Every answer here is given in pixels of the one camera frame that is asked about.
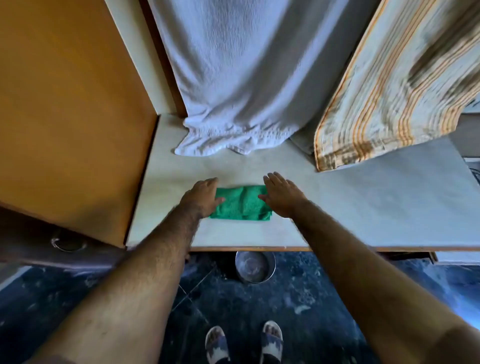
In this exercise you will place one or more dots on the person's left sandalled foot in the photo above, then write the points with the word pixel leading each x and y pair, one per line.
pixel 217 347

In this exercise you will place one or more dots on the orange striped hanging towel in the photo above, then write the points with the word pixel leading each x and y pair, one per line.
pixel 401 82

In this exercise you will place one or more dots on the person's right sandalled foot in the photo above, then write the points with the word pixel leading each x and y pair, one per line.
pixel 271 343

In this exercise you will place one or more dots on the person's right hand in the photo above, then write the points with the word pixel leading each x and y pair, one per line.
pixel 282 196

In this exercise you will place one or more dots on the person's sandalled foot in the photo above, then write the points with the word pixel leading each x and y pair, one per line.
pixel 271 343
pixel 217 347

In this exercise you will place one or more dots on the white hanging towel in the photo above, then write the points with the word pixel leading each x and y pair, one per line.
pixel 247 71

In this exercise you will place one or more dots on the orange wooden cabinet door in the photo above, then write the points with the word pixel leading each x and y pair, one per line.
pixel 71 112

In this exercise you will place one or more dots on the person's right thumb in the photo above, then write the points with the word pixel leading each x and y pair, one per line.
pixel 263 197

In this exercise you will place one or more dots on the steel bowl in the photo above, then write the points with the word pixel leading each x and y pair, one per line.
pixel 255 266

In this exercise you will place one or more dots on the person's right forearm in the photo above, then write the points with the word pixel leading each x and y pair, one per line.
pixel 378 288

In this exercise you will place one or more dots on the green cloth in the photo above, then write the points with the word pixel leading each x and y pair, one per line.
pixel 242 203

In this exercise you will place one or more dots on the person's left thumb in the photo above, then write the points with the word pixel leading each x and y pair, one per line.
pixel 219 203

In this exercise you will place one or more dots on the person's left hand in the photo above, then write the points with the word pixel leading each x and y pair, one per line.
pixel 200 198

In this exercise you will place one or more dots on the person's left forearm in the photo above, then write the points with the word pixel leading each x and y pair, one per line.
pixel 131 292

